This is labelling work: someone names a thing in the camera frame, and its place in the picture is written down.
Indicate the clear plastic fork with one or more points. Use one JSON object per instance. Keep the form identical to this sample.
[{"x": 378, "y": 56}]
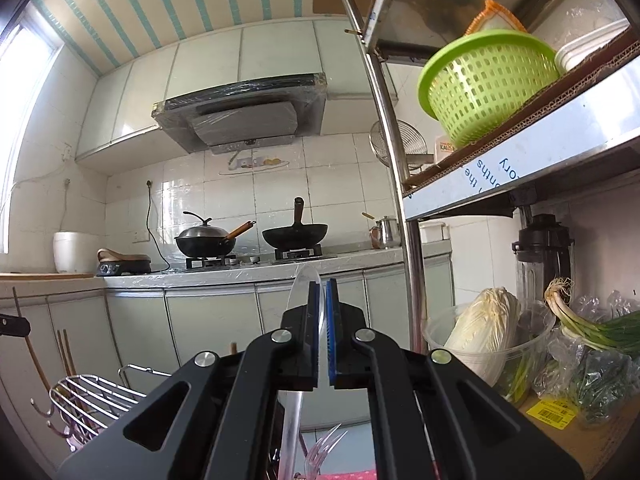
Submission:
[{"x": 320, "y": 452}]

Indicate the bagged green vegetables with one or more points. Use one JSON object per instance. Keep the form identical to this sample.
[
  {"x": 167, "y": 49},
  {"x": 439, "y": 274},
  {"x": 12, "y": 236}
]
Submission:
[{"x": 600, "y": 385}]

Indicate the black blender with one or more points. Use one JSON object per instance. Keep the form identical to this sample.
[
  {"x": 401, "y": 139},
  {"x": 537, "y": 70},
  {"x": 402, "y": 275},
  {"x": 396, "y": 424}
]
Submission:
[{"x": 542, "y": 245}]

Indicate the napa cabbage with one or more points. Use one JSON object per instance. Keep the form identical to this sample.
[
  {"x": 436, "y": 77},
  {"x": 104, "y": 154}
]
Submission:
[{"x": 480, "y": 330}]

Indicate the white container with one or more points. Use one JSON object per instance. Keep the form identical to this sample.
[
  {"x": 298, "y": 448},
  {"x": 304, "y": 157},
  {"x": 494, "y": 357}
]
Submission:
[{"x": 432, "y": 232}]

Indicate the green plastic basket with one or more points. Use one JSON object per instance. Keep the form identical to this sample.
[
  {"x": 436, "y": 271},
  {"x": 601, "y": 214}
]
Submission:
[{"x": 480, "y": 85}]

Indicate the black electric cooker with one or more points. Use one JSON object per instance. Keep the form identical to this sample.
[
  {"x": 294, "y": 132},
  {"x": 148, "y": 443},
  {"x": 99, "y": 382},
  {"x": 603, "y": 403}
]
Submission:
[{"x": 125, "y": 266}]

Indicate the yellow label tag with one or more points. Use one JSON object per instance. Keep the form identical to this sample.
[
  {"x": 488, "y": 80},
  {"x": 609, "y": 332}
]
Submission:
[{"x": 555, "y": 412}]

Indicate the steel kettle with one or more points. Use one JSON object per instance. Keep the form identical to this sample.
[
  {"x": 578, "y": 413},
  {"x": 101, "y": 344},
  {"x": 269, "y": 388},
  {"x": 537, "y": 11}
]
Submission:
[{"x": 389, "y": 234}]

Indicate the kitchen counter with cabinets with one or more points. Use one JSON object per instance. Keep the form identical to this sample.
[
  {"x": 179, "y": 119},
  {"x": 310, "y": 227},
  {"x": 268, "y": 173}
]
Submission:
[{"x": 210, "y": 320}]

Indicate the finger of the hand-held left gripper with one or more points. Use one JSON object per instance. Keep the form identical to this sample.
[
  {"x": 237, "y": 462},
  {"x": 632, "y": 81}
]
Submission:
[{"x": 15, "y": 326}]

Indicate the orange-rimmed white cover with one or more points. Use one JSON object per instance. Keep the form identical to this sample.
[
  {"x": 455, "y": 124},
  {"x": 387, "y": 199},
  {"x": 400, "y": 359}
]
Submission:
[{"x": 495, "y": 22}]

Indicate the white rice cooker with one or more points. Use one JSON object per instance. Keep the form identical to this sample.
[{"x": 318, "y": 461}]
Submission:
[{"x": 75, "y": 255}]

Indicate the white plastic basin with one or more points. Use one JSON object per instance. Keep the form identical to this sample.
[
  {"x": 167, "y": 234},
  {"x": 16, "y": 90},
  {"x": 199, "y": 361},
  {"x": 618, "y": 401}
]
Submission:
[{"x": 585, "y": 52}]

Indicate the small white box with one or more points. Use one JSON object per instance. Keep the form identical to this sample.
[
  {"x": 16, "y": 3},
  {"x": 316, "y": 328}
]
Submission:
[{"x": 442, "y": 152}]

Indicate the steel wok lid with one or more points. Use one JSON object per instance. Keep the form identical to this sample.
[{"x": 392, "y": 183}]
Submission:
[{"x": 200, "y": 232}]

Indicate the black range hood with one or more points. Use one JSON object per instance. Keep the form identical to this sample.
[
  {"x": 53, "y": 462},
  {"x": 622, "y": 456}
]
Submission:
[{"x": 240, "y": 120}]

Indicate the kitchen window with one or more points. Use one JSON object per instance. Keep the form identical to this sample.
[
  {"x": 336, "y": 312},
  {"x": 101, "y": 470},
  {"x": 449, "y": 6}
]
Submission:
[{"x": 20, "y": 135}]

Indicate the wooden cutting board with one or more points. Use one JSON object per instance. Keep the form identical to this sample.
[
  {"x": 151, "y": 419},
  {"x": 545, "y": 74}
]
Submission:
[{"x": 50, "y": 275}]

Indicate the clear plastic bowl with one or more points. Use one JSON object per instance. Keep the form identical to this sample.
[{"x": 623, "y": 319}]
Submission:
[{"x": 537, "y": 345}]

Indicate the green onions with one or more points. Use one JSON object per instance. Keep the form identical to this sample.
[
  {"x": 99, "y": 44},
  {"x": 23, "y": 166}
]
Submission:
[{"x": 590, "y": 332}]

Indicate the green vegetable stalks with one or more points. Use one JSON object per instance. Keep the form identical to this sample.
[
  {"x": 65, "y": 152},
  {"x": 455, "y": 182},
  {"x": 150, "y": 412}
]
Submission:
[{"x": 515, "y": 375}]

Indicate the small brown jar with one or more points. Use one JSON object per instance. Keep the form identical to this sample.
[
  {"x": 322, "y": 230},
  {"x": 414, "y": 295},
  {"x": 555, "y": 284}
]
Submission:
[{"x": 375, "y": 239}]

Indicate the white wall cabinets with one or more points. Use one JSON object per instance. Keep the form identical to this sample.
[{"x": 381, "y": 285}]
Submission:
[{"x": 210, "y": 75}]

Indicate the steel shelf unit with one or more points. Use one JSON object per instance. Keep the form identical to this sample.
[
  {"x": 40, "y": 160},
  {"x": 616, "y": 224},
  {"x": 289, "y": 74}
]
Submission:
[{"x": 386, "y": 110}]

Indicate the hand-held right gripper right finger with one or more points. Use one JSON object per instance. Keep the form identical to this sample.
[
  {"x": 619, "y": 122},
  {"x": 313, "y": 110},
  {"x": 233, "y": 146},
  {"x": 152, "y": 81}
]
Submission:
[{"x": 331, "y": 345}]

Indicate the gas stove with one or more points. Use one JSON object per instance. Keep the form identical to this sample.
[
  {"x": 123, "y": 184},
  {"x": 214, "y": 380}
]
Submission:
[{"x": 255, "y": 260}]

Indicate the metal skimmer strainer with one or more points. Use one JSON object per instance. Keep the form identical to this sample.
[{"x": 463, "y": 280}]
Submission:
[{"x": 410, "y": 142}]

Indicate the clear plastic spoon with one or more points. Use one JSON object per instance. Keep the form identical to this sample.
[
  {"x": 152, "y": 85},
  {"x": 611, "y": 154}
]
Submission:
[{"x": 306, "y": 290}]

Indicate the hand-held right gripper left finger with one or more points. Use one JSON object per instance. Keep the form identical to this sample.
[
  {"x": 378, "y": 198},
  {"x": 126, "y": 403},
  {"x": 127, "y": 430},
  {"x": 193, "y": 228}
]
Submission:
[{"x": 312, "y": 340}]

